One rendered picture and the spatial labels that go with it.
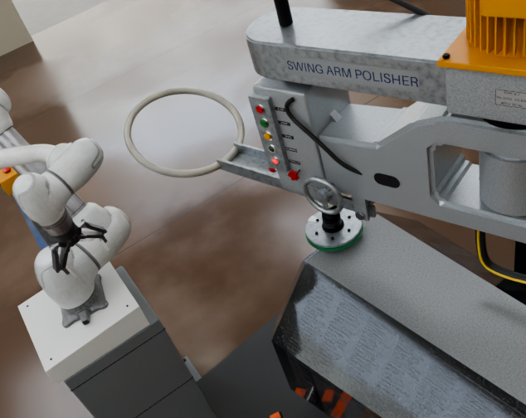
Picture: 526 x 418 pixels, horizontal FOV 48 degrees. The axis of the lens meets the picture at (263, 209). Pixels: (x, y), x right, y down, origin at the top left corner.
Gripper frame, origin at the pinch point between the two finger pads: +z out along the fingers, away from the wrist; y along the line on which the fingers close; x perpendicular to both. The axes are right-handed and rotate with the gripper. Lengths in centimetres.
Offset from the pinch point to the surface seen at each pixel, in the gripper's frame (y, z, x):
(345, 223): -77, 32, 39
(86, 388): 31, 46, 5
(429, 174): -80, -19, 75
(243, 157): -71, 18, -7
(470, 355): -61, 26, 104
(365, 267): -68, 34, 56
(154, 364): 7, 58, 10
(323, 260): -61, 36, 42
